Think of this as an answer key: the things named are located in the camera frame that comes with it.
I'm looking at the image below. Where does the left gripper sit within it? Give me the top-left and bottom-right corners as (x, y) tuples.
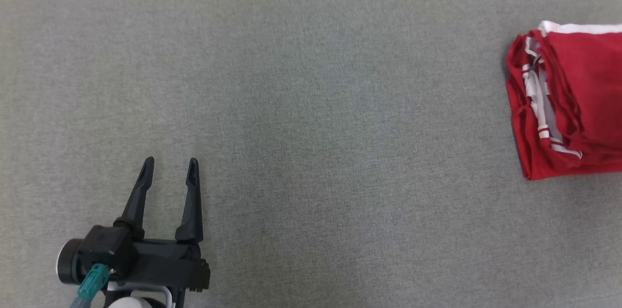
(114, 156), (211, 308)

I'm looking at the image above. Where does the red basketball jersey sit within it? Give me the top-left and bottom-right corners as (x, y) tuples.
(505, 30), (622, 181)

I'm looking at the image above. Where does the left teal plug cable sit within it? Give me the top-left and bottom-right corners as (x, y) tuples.
(69, 263), (111, 308)

